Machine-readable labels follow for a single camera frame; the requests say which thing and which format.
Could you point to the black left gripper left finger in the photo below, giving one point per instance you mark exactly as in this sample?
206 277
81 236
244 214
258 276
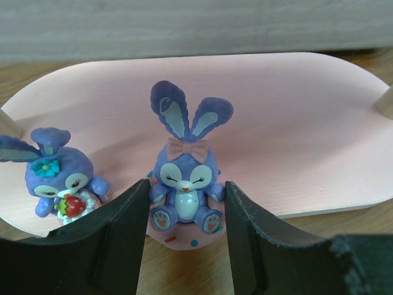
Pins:
99 253

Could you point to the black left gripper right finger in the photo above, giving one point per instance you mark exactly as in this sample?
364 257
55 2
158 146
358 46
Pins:
269 256

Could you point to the purple bunny holding strawberry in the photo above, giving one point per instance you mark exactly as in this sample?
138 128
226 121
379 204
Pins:
61 177

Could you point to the purple bunny toy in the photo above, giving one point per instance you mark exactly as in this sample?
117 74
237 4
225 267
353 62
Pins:
187 191

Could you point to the pink three-tier oval shelf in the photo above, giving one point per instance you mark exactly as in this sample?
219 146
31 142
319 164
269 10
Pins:
305 136

